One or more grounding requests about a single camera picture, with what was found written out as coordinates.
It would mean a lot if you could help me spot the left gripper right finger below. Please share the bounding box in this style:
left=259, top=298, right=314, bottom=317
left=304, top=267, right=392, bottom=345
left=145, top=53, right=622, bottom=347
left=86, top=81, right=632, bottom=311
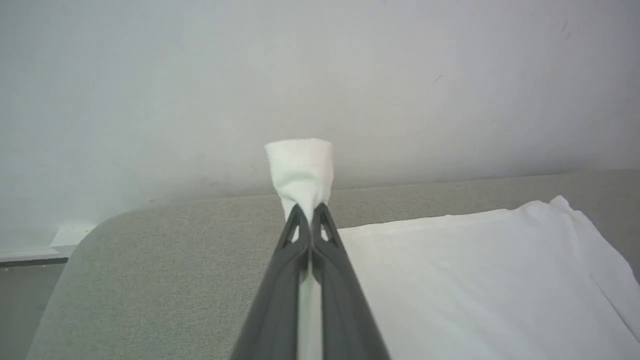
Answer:
left=311, top=202, right=392, bottom=360

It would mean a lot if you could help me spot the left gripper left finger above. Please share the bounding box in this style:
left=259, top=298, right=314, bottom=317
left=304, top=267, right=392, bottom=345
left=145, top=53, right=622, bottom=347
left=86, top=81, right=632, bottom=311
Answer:
left=230, top=203, right=311, bottom=360

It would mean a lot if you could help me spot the white garment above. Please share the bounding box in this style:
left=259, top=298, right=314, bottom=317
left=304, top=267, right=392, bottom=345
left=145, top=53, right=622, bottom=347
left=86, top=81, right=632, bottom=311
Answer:
left=264, top=138, right=640, bottom=360

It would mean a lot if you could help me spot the grey-green fabric sofa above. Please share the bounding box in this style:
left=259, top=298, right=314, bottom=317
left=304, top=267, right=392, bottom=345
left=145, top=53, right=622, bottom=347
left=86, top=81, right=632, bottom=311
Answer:
left=25, top=170, right=640, bottom=360

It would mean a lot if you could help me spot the dark baseboard strip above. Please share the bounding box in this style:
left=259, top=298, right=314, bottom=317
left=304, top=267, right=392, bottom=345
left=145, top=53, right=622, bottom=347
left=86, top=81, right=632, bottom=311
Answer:
left=0, top=245, right=76, bottom=269

